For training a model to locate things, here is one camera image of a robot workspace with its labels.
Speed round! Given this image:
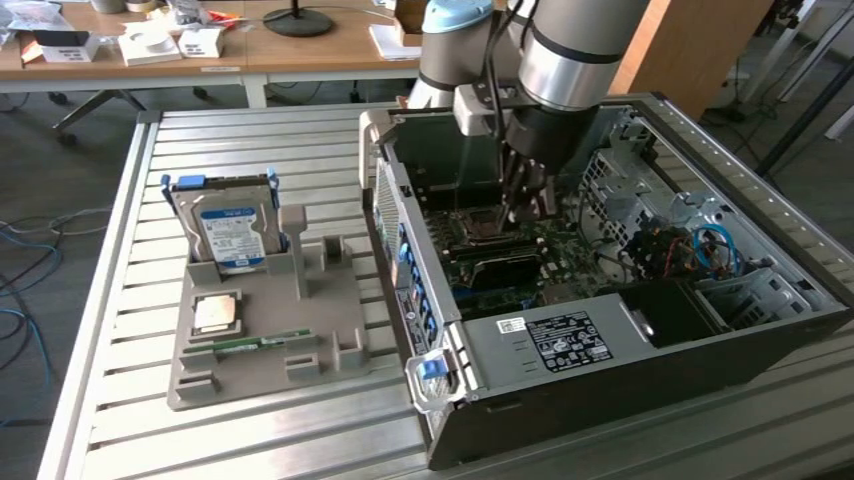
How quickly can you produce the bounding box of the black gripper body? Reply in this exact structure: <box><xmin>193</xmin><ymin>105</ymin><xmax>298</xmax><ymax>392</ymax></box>
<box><xmin>503</xmin><ymin>104</ymin><xmax>599</xmax><ymax>174</ymax></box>

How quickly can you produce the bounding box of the metal CPU socket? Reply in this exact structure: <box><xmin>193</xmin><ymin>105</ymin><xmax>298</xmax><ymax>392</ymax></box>
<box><xmin>450</xmin><ymin>208</ymin><xmax>519</xmax><ymax>247</ymax></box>

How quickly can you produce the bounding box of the green motherboard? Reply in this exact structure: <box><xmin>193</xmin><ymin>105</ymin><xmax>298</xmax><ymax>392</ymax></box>
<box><xmin>419</xmin><ymin>184</ymin><xmax>602</xmax><ymax>321</ymax></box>

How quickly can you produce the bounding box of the metal drive cage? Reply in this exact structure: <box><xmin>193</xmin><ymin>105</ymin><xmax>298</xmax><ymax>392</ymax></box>
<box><xmin>576</xmin><ymin>112</ymin><xmax>722</xmax><ymax>251</ymax></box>

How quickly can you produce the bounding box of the wooden partition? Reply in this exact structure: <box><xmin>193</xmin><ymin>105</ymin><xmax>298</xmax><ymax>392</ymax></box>
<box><xmin>610</xmin><ymin>0</ymin><xmax>775</xmax><ymax>121</ymax></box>

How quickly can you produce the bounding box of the white paper booklet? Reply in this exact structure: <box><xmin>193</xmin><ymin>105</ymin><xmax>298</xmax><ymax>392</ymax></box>
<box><xmin>368</xmin><ymin>23</ymin><xmax>423</xmax><ymax>61</ymax></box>

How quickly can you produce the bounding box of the brown cardboard box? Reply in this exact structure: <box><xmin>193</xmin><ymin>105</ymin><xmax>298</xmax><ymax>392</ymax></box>
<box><xmin>392</xmin><ymin>0</ymin><xmax>428</xmax><ymax>34</ymax></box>

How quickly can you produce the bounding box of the grey power supply unit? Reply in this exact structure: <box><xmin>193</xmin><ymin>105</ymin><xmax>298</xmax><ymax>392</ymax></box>
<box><xmin>459</xmin><ymin>294</ymin><xmax>652</xmax><ymax>391</ymax></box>

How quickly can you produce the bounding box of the metal disk bay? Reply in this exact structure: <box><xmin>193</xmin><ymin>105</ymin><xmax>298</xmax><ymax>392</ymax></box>
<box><xmin>692</xmin><ymin>267</ymin><xmax>826</xmax><ymax>334</ymax></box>

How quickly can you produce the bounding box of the blue case latch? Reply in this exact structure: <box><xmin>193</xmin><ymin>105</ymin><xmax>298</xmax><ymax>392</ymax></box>
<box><xmin>414</xmin><ymin>352</ymin><xmax>446</xmax><ymax>386</ymax></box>

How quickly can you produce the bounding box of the wooden desk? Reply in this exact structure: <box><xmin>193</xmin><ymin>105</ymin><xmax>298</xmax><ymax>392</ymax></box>
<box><xmin>0</xmin><ymin>0</ymin><xmax>612</xmax><ymax>109</ymax></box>

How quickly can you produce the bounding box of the open black PC case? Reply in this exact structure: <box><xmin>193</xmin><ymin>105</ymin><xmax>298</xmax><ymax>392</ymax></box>
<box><xmin>358</xmin><ymin>91</ymin><xmax>854</xmax><ymax>471</ymax></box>

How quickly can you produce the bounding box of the black round lamp base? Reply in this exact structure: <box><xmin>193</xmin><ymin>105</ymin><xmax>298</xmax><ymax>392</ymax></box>
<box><xmin>261</xmin><ymin>0</ymin><xmax>335</xmax><ymax>38</ymax></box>

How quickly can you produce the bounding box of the grey parts rack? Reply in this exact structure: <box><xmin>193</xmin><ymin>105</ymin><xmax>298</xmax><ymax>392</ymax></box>
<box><xmin>164</xmin><ymin>202</ymin><xmax>375</xmax><ymax>412</ymax></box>

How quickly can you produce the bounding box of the green RAM stick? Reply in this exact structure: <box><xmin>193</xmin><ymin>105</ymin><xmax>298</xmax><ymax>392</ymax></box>
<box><xmin>211</xmin><ymin>329</ymin><xmax>314</xmax><ymax>354</ymax></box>

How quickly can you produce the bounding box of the copper-topped CPU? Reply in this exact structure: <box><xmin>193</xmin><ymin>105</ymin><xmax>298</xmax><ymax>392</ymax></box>
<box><xmin>191</xmin><ymin>294</ymin><xmax>240</xmax><ymax>335</ymax></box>

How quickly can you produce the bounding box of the small white labelled box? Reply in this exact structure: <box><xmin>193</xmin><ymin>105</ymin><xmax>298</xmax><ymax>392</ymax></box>
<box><xmin>176</xmin><ymin>27</ymin><xmax>225</xmax><ymax>59</ymax></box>

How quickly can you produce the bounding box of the white box with tape roll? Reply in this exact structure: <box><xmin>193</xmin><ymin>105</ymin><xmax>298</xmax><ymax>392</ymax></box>
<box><xmin>117</xmin><ymin>23</ymin><xmax>183</xmax><ymax>67</ymax></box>

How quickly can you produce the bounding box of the white box with black lid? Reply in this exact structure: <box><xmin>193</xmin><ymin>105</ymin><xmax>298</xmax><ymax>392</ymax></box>
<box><xmin>31</xmin><ymin>29</ymin><xmax>101</xmax><ymax>64</ymax></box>

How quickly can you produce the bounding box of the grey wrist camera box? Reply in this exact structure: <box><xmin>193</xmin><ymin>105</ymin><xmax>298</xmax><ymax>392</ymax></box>
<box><xmin>452</xmin><ymin>83</ymin><xmax>515</xmax><ymax>137</ymax></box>

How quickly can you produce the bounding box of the red orange black wire bundle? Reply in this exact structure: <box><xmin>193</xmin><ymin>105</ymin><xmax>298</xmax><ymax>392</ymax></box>
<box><xmin>632</xmin><ymin>227</ymin><xmax>735</xmax><ymax>281</ymax></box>

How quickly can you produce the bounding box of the blue disk wire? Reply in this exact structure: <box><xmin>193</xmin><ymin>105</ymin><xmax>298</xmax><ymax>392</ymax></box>
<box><xmin>690</xmin><ymin>224</ymin><xmax>746</xmax><ymax>279</ymax></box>

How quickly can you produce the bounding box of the hard disk with blue bracket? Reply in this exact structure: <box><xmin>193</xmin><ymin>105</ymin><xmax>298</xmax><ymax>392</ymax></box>
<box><xmin>159</xmin><ymin>169</ymin><xmax>288</xmax><ymax>275</ymax></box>

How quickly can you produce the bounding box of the grey floor cable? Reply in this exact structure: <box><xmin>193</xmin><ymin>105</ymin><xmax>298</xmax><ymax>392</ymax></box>
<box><xmin>0</xmin><ymin>207</ymin><xmax>112</xmax><ymax>251</ymax></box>

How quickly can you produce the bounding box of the blue floor cable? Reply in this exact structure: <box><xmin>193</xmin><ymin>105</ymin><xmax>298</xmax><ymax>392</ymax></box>
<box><xmin>0</xmin><ymin>222</ymin><xmax>65</xmax><ymax>426</ymax></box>

